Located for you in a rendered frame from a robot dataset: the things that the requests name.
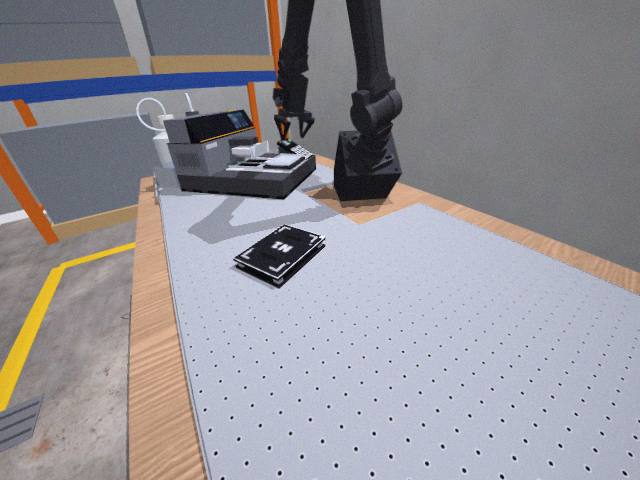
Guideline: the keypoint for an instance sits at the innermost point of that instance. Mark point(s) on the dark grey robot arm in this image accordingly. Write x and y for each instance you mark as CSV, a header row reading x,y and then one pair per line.
x,y
368,114

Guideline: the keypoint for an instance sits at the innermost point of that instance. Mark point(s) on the white multi-well plate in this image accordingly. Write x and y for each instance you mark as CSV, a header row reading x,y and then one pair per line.
x,y
284,159

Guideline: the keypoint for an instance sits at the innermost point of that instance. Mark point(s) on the black rectangular pad with white corner marks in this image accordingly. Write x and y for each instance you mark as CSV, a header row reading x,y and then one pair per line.
x,y
282,252

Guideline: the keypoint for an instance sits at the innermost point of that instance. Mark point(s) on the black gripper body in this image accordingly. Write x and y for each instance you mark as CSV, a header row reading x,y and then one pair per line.
x,y
297,105

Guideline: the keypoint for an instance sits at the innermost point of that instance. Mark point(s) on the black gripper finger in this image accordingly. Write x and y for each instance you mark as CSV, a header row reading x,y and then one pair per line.
x,y
310,123
286,127

